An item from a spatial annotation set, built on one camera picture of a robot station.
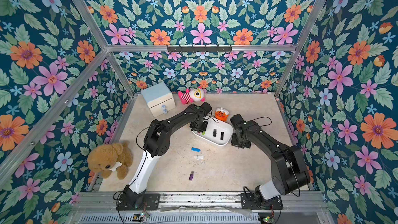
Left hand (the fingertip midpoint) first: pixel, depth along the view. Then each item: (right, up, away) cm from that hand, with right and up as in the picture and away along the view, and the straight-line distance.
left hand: (203, 128), depth 99 cm
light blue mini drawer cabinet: (-29, +20, 0) cm, 35 cm away
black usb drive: (+12, -4, -3) cm, 13 cm away
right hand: (+20, -7, -11) cm, 24 cm away
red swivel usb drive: (+7, -2, -1) cm, 7 cm away
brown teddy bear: (-44, -9, -30) cm, 54 cm away
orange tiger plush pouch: (+12, +10, +3) cm, 15 cm away
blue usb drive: (-4, -12, -8) cm, 15 cm away
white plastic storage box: (+10, -3, -1) cm, 10 cm away
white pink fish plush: (-7, +23, +12) cm, 27 cm away
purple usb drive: (-6, -24, -18) cm, 30 cm away
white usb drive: (-2, -15, -11) cm, 18 cm away
